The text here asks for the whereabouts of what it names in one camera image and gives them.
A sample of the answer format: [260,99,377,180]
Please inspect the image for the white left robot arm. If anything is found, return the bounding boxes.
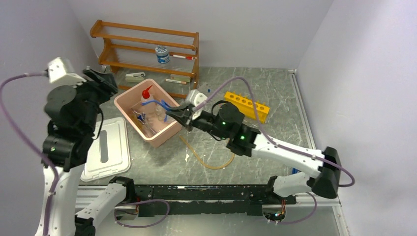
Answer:
[36,68,118,236]

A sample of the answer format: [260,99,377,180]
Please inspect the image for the blue handled brush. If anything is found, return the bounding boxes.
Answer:
[136,113,147,124]

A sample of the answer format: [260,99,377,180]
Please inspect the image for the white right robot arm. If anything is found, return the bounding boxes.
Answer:
[167,101,341,204]

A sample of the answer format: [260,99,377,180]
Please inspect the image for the amber rubber tubing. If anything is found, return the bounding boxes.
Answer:
[178,135,236,171]

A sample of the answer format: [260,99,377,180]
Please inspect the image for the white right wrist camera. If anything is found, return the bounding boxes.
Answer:
[185,89,208,120]

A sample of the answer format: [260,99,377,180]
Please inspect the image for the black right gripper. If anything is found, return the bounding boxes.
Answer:
[166,104,229,140]

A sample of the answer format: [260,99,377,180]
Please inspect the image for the red cap squeeze bottle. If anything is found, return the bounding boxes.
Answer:
[141,85,156,115]

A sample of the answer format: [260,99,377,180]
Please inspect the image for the metal crucible tongs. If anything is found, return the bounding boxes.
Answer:
[132,109,163,138]

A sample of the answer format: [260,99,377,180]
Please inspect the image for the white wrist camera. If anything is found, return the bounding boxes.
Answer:
[185,89,208,120]
[47,57,87,86]

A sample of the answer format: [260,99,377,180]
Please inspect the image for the red white marker pen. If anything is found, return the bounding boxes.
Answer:
[172,55,195,60]

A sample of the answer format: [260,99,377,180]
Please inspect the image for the blue white jar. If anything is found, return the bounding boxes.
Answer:
[155,45,170,64]

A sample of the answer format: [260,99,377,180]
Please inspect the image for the wooden shelf rack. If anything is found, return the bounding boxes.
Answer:
[89,20,200,89]

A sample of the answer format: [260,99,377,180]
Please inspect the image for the green small box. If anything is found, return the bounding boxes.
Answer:
[170,74,192,83]

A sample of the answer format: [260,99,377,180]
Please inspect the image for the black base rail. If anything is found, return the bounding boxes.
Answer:
[103,176,297,218]

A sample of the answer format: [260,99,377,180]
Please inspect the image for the pink plastic tub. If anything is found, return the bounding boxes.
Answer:
[114,79,182,148]

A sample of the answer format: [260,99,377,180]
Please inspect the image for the clear acrylic tube rack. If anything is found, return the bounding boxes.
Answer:
[197,82,211,97]

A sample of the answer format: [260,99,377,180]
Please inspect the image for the yellow test tube rack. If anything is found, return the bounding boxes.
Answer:
[224,91,271,124]

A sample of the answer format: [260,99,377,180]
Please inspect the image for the blue safety glasses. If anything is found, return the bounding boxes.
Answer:
[148,100,171,123]

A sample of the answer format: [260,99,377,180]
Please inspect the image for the small glass jar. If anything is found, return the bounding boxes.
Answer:
[155,106,168,122]

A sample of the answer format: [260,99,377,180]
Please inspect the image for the orange white marker pen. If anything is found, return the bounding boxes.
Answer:
[165,79,187,85]

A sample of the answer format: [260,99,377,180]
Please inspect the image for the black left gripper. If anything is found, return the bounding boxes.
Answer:
[60,66,118,133]

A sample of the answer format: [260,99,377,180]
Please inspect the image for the white tub lid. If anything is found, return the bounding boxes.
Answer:
[81,117,131,182]

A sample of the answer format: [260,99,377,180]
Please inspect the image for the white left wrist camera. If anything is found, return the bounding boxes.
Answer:
[47,57,87,86]

